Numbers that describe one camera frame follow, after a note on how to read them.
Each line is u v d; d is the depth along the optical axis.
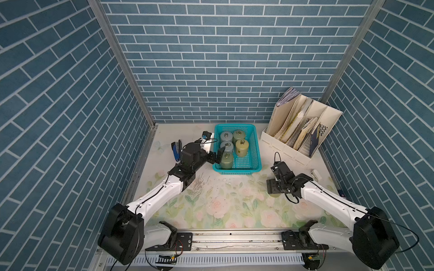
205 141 0.67
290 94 0.96
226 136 1.02
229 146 0.96
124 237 0.40
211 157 0.71
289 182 0.63
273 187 0.77
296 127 0.98
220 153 0.71
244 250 0.74
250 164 1.00
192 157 0.61
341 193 0.92
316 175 0.93
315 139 1.03
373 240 0.40
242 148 0.98
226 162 0.92
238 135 1.02
